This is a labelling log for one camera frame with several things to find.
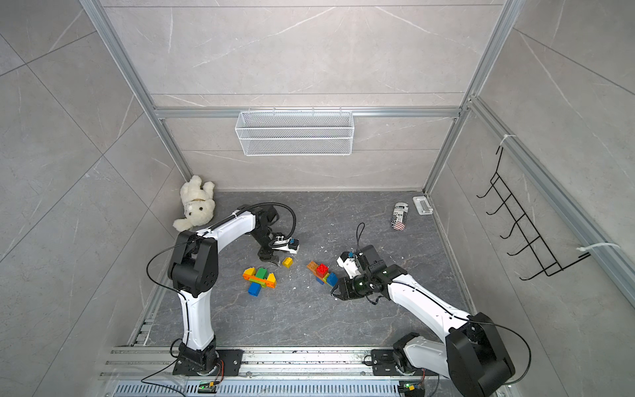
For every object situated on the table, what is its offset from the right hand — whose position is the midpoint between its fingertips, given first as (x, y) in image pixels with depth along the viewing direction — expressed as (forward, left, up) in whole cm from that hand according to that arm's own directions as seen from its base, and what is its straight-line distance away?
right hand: (338, 292), depth 81 cm
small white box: (+44, -42, -7) cm, 61 cm away
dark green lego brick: (+9, +28, -5) cm, 30 cm away
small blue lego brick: (+5, +2, 0) cm, 5 cm away
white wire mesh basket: (+59, +16, +23) cm, 65 cm away
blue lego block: (+4, +30, -6) cm, 31 cm away
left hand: (+18, +21, -3) cm, 28 cm away
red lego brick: (+11, +6, -6) cm, 14 cm away
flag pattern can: (+36, -29, -5) cm, 46 cm away
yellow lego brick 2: (+10, +32, -4) cm, 34 cm away
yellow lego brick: (+14, +19, -4) cm, 23 cm away
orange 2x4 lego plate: (+6, +27, -4) cm, 28 cm away
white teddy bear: (+39, +58, +2) cm, 70 cm away
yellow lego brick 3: (+7, +24, -4) cm, 25 cm away
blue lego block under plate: (+6, +7, -4) cm, 10 cm away
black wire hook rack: (+8, -51, +24) cm, 57 cm away
